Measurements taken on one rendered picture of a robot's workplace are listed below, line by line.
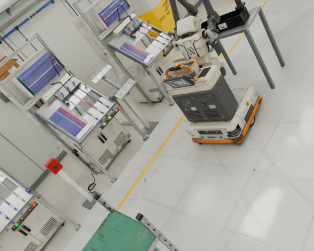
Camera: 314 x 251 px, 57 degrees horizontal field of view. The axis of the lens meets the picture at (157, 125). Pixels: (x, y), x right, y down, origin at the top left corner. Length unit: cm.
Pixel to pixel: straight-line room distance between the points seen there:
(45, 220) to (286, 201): 275
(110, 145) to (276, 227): 253
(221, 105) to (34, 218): 254
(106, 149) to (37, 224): 126
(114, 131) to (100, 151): 35
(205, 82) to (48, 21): 372
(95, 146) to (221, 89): 197
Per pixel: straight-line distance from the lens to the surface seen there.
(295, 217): 239
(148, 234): 153
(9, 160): 536
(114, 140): 414
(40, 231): 396
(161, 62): 471
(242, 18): 328
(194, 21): 292
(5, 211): 352
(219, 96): 275
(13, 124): 532
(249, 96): 314
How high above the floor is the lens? 198
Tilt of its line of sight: 28 degrees down
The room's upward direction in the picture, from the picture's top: 38 degrees counter-clockwise
